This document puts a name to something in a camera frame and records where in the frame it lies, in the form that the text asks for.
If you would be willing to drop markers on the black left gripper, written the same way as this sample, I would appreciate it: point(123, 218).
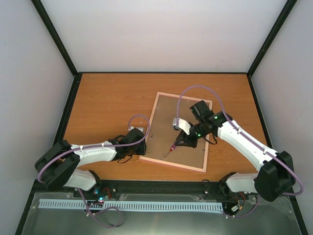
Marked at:
point(142, 151)

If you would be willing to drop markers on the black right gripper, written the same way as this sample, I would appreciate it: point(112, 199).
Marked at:
point(190, 143)

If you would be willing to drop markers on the red blue screwdriver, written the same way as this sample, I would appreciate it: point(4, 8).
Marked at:
point(170, 150)

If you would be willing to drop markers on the pink wooden photo frame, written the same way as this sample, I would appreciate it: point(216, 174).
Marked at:
point(162, 136)

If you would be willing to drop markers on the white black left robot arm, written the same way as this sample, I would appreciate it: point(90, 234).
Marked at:
point(58, 167)

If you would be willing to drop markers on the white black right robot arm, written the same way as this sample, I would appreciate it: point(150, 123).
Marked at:
point(275, 175)

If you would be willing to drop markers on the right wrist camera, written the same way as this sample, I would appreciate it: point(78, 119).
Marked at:
point(180, 124)

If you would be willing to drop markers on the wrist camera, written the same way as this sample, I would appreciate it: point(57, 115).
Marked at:
point(139, 128)
point(180, 124)

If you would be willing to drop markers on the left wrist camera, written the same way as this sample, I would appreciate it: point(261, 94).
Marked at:
point(139, 128)

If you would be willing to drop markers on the light blue cable duct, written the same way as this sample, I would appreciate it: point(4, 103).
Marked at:
point(133, 206)

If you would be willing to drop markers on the black enclosure frame post right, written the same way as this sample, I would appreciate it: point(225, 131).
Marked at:
point(282, 17)

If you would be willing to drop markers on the black enclosure frame post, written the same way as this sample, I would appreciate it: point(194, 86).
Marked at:
point(282, 17)
point(39, 7)

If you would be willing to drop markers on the black enclosure frame post left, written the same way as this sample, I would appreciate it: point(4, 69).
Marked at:
point(39, 7)

